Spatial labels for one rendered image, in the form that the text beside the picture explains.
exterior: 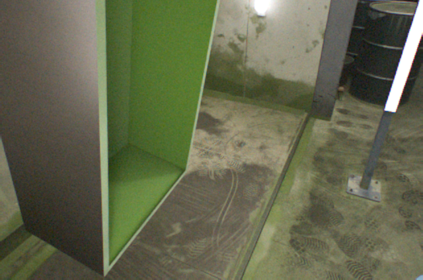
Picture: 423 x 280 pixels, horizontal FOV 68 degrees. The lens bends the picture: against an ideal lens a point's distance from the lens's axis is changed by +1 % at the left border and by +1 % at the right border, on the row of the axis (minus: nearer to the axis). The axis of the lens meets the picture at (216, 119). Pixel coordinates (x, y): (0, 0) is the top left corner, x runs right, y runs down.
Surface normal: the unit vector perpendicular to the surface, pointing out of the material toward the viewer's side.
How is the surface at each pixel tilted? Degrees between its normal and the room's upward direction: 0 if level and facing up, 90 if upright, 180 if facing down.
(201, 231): 0
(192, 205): 0
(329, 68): 90
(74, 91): 90
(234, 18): 90
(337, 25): 90
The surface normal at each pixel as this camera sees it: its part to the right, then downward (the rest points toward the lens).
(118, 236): 0.18, -0.80
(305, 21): -0.43, 0.46
